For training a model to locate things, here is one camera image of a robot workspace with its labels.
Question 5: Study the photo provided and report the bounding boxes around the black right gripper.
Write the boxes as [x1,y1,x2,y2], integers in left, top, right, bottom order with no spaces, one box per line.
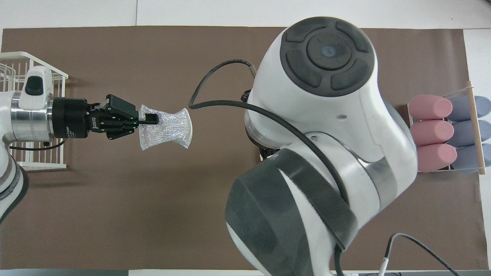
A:
[241,89,279,162]

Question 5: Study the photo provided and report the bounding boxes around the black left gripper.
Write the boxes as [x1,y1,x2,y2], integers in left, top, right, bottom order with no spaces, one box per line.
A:
[52,94,159,140]

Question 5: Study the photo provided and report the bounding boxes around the silver mesh sponge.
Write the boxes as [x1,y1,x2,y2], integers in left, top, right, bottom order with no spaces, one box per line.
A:
[138,104,193,151]

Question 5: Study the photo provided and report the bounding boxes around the brown table mat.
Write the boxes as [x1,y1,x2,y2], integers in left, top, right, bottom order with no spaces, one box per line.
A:
[0,26,489,271]

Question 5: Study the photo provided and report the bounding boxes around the pink cup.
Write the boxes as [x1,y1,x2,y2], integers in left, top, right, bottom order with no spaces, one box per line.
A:
[416,143,458,173]
[408,94,453,120]
[410,120,455,146]

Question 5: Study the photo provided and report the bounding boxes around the clear acrylic cup rack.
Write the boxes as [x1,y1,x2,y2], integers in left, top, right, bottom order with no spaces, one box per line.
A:
[407,86,488,175]

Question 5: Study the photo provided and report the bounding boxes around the blue cup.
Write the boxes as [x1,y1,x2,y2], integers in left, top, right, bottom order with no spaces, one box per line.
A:
[450,143,491,175]
[447,120,491,148]
[447,95,491,122]

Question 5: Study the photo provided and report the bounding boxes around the wooden dowel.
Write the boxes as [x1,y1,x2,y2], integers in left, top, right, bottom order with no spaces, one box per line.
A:
[465,80,486,176]

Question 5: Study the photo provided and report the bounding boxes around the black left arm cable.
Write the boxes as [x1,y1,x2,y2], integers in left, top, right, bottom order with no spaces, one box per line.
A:
[8,140,66,151]

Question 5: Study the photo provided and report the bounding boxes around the white wire basket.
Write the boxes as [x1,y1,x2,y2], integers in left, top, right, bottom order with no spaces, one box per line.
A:
[0,51,69,171]

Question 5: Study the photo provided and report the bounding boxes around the black cable white connector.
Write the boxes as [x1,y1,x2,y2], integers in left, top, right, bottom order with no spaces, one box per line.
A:
[377,233,461,276]

